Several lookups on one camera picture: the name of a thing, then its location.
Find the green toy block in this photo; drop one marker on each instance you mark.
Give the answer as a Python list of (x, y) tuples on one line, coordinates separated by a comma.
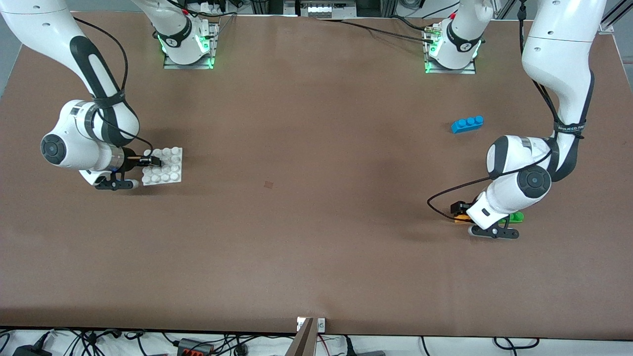
[(517, 217)]

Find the small metal bracket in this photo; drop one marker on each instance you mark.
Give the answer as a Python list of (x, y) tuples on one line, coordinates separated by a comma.
[(321, 324)]

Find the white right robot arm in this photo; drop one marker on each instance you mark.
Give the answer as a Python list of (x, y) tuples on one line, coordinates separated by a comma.
[(74, 143)]

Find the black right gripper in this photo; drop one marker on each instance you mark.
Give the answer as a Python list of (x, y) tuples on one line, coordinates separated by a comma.
[(130, 154)]

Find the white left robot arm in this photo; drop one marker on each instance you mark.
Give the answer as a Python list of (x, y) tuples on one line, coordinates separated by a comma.
[(559, 49)]

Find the aluminium profile frame corner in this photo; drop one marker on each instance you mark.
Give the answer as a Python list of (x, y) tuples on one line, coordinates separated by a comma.
[(613, 20)]

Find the blue toy block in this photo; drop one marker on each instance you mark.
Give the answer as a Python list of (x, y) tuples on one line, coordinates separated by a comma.
[(467, 125)]

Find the white studded base plate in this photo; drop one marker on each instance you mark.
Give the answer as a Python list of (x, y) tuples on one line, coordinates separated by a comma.
[(168, 170)]

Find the yellow toy block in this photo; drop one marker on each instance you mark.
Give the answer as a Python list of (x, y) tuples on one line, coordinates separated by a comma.
[(461, 219)]

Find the black box with orange connectors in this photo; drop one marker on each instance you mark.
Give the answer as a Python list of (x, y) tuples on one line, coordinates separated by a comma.
[(195, 347)]

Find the white power strip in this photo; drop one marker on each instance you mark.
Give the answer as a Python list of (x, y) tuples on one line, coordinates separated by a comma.
[(321, 9)]

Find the black power adapter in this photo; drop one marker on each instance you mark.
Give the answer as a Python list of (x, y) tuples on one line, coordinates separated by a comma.
[(29, 351)]

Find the wooden post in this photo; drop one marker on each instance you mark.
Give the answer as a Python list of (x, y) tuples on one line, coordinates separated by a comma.
[(301, 341)]

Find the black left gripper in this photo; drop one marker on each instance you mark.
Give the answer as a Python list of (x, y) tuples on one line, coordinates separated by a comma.
[(461, 206)]

